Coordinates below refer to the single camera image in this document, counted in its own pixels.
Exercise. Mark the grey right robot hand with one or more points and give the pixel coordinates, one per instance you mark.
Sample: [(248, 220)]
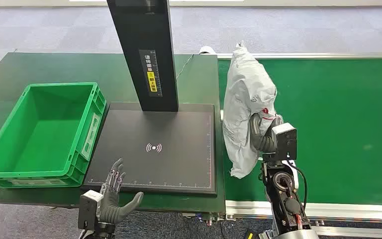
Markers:
[(260, 140)]

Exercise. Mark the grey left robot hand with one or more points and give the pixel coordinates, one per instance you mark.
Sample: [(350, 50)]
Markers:
[(112, 207)]

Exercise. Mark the white plastic mailer package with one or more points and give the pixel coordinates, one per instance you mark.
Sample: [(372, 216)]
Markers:
[(247, 92)]

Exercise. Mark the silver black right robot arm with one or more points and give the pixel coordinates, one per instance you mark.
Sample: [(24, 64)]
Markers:
[(286, 204)]

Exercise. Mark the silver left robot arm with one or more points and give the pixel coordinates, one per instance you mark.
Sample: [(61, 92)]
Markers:
[(107, 232)]

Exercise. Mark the green conveyor belt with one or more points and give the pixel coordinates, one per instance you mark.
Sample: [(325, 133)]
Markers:
[(342, 132)]

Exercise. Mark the black inbound scanner machine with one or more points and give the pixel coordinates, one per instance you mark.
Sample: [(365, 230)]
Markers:
[(164, 132)]

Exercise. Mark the metal connector block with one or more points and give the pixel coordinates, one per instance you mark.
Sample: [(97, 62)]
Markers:
[(210, 217)]

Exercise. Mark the green plastic crate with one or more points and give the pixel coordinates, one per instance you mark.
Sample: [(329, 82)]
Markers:
[(46, 132)]

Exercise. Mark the white roller end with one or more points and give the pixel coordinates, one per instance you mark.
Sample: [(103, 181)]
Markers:
[(207, 50)]

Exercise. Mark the black yellow label sticker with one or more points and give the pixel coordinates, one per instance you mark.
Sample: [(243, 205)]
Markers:
[(150, 72)]

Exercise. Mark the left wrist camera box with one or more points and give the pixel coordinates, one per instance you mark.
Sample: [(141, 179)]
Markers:
[(87, 207)]

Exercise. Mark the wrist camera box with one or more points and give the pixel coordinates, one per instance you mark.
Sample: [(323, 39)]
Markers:
[(285, 138), (87, 207)]

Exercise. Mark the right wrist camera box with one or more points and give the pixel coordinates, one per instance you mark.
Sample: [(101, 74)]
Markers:
[(285, 138)]

